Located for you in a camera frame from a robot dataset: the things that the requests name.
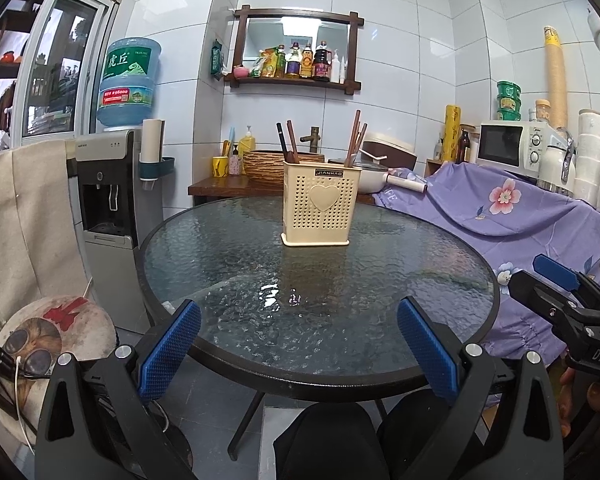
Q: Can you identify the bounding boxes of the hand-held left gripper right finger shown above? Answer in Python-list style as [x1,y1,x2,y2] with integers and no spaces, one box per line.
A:
[397,296,565,480]

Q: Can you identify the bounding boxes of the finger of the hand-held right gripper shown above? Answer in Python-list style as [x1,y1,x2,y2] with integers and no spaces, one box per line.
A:
[509,270,600,336]
[534,254,600,311]

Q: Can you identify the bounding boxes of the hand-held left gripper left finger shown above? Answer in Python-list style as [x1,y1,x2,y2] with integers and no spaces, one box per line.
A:
[35,299,202,480]

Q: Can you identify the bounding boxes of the beige perforated utensil holder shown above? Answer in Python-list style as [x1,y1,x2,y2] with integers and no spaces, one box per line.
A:
[281,160,362,247]

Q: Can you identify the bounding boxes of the person's right hand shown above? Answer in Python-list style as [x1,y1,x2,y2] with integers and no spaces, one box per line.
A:
[560,367,600,441]

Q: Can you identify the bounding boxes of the person's right leg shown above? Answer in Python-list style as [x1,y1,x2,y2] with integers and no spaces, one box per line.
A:
[377,389,481,480]

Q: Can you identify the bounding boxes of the person's leg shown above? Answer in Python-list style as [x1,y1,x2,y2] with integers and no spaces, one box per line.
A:
[272,402,381,480]
[377,389,481,480]

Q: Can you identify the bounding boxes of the round printed stool cushion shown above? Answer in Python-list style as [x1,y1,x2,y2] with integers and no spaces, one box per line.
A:
[0,295,118,441]

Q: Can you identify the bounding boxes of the purple floral cloth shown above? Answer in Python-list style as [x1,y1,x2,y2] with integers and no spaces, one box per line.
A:
[372,162,600,401]

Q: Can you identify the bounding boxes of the white kettle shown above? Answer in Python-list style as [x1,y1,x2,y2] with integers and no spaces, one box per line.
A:
[536,130,578,193]

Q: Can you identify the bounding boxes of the stack of white paper bowls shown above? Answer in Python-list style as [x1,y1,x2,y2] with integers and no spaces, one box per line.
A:
[575,10,600,221]

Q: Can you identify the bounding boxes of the person's left leg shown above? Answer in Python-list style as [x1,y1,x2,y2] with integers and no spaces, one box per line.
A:
[272,402,381,480]

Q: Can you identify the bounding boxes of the white microwave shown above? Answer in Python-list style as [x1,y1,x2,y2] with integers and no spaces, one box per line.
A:
[476,120,548,178]

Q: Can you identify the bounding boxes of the white lint roller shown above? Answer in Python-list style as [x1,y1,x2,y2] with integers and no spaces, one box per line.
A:
[382,172,429,196]

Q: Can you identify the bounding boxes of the dark wooden counter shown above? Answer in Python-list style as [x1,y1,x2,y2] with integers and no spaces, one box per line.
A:
[187,177,381,206]

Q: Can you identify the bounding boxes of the white pan with lid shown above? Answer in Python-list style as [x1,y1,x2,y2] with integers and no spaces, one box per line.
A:
[352,162,388,193]

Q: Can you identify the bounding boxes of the yellow wrap roll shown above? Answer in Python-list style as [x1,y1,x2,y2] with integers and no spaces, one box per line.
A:
[442,105,462,163]

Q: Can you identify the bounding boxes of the grey water dispenser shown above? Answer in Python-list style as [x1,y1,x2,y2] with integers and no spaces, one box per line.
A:
[75,129,163,331]

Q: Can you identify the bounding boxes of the teal cup holder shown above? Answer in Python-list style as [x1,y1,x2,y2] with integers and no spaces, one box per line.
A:
[137,157,176,181]

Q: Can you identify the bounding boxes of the tall paper cup stack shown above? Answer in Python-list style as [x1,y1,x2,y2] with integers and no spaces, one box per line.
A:
[544,26,568,131]

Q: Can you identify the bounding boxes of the brown and white rice cooker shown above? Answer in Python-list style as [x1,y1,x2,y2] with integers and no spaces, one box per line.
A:
[362,132,417,171]

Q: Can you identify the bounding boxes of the beige cloth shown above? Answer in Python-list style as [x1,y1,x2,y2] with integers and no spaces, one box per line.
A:
[0,139,93,341]

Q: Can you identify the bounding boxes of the woven brown basin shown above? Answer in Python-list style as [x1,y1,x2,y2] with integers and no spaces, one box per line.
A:
[242,150,331,183]

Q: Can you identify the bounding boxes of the white paper cup tube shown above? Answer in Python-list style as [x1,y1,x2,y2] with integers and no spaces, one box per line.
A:
[140,119,165,181]

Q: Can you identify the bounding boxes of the bronze faucet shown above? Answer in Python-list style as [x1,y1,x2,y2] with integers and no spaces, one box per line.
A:
[300,126,326,153]

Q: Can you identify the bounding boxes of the blue water cooler bottle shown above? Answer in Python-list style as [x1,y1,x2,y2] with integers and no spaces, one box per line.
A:
[96,36,161,128]

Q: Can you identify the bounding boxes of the green hanging packet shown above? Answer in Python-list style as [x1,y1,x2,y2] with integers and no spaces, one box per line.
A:
[210,40,226,78]

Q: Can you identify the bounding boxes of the sliding window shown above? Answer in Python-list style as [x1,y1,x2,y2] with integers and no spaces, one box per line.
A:
[0,0,121,156]

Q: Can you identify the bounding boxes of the dark soy sauce bottle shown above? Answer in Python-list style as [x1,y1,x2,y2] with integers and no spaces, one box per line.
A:
[312,40,331,82]

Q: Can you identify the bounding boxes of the purple label bottle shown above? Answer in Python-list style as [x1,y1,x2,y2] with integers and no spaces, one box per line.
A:
[286,42,302,79]

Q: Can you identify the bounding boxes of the wooden framed mirror shelf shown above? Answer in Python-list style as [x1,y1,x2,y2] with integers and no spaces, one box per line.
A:
[223,5,365,97]

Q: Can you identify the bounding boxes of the white cable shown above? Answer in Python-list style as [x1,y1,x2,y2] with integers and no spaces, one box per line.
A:
[12,355,38,456]

